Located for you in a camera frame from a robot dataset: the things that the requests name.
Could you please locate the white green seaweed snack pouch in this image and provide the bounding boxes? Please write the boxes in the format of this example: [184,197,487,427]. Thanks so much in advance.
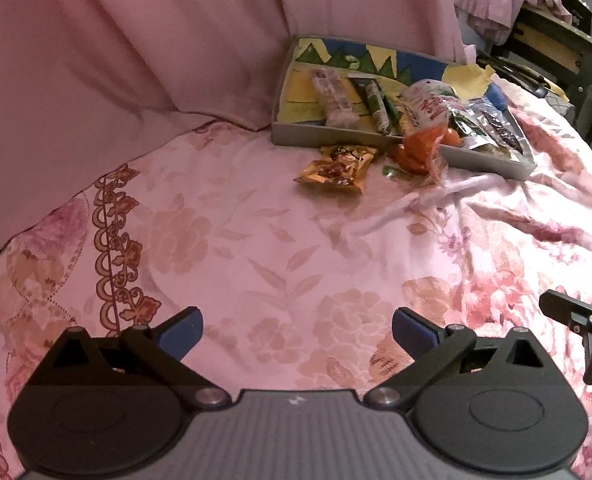
[398,79,459,136]

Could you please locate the dark snack bar packet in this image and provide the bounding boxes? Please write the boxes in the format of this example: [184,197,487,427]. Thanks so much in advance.
[348,74,397,136]

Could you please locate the pink curtain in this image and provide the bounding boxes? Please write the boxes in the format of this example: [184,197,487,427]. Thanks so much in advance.
[0,0,469,281]

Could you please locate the silver dark snack packet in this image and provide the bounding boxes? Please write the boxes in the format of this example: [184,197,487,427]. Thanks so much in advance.
[448,100,527,156]

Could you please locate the clear cracker packet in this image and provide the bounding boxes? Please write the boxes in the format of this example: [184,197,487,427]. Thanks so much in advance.
[310,67,359,130]

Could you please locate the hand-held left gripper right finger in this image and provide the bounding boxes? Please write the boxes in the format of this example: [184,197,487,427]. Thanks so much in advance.
[365,307,557,409]

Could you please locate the brown orange snack packet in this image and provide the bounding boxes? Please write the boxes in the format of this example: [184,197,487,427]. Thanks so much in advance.
[294,144,379,194]

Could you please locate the cartoon printed cardboard box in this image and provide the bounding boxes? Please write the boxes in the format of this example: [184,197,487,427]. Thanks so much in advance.
[271,35,537,181]

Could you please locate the orange clear snack packet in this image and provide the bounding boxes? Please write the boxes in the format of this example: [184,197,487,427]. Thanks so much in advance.
[393,126,462,188]

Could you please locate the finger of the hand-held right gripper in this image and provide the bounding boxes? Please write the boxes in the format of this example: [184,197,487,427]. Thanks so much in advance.
[538,289,592,386]

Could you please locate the pink floral blanket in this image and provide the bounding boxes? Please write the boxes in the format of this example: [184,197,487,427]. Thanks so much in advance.
[0,75,592,480]

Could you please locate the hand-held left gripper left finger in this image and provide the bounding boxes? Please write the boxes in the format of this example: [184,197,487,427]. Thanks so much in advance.
[30,306,229,409]

